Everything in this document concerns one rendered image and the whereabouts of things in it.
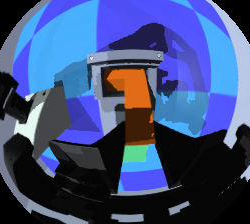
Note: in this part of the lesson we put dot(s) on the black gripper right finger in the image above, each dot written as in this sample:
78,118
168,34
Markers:
179,152

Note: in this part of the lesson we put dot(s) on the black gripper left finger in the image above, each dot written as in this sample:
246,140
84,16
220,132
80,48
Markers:
104,155

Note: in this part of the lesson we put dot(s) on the orange l-shaped part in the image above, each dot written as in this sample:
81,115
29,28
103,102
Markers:
139,128

